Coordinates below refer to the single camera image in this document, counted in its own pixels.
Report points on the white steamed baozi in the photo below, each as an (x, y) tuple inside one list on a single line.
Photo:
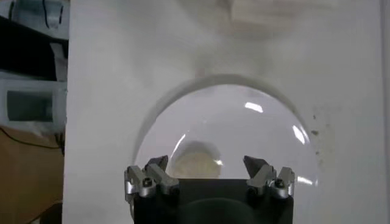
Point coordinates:
[(195, 164)]

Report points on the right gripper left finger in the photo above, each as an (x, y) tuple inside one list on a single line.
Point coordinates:
[(146, 182)]

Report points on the black equipment block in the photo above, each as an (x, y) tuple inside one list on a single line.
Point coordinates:
[(24, 51)]

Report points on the white round plate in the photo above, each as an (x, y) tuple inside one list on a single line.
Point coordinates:
[(231, 128)]

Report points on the white box grey window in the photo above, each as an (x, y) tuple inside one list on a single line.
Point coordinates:
[(30, 106)]

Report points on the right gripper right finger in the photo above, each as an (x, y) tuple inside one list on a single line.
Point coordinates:
[(268, 179)]

